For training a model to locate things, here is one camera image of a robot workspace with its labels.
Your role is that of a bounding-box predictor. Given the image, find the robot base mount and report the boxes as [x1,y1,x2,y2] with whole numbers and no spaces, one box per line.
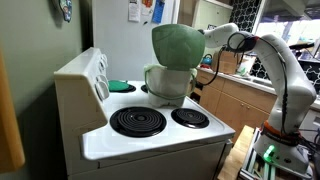
[237,128,315,180]

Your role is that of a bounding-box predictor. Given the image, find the white refrigerator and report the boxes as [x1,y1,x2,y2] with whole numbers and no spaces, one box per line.
[92,0,180,80]

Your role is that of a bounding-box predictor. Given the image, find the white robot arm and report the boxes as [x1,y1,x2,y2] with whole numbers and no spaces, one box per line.
[200,23,316,137]

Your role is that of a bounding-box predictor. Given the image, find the white paper on fridge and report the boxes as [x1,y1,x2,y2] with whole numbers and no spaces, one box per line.
[128,0,140,22]

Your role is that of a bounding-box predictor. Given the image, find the large front coil burner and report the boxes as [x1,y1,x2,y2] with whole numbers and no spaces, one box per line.
[109,107,167,138]

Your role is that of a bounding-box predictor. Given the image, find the white electric stove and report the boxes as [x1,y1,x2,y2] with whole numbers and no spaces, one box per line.
[54,48,235,180]

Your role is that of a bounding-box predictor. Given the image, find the wooden board left edge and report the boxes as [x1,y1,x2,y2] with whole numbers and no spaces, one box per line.
[0,53,25,173]

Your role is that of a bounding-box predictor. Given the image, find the small front coil burner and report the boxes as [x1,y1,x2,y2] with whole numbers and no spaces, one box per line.
[171,108,209,129]

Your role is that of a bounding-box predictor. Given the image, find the wooden kitchen base cabinets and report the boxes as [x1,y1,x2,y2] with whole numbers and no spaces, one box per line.
[195,76,276,141]

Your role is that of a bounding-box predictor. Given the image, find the cardboard box on counter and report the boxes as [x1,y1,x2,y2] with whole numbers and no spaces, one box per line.
[211,51,240,74]

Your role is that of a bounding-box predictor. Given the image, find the blue paper on fridge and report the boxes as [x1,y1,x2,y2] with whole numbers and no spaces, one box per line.
[152,0,165,24]

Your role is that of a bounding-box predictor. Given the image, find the blue kettle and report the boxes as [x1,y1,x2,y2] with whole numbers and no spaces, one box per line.
[201,54,212,65]

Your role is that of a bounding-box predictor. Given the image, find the green silicone pot holder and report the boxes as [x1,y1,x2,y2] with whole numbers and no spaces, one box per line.
[108,80,129,92]

